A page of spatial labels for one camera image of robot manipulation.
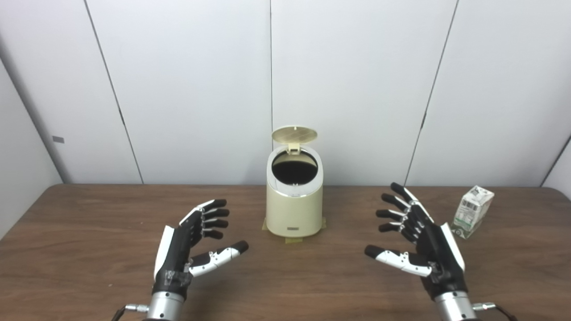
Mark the white green milk carton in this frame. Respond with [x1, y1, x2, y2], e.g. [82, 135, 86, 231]
[451, 185, 495, 239]

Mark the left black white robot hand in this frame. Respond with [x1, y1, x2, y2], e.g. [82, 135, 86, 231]
[153, 199, 249, 300]

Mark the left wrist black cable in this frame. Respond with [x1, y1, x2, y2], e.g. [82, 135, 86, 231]
[111, 304, 150, 321]

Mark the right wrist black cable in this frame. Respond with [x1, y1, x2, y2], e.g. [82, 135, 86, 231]
[472, 302, 518, 321]

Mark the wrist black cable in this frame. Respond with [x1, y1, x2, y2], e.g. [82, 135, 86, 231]
[111, 304, 150, 321]
[472, 302, 518, 321]

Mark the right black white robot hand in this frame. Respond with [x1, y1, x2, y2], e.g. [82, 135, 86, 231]
[364, 182, 468, 300]

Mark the cream-colored lidded bin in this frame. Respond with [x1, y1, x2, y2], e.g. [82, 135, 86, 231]
[266, 125, 323, 238]

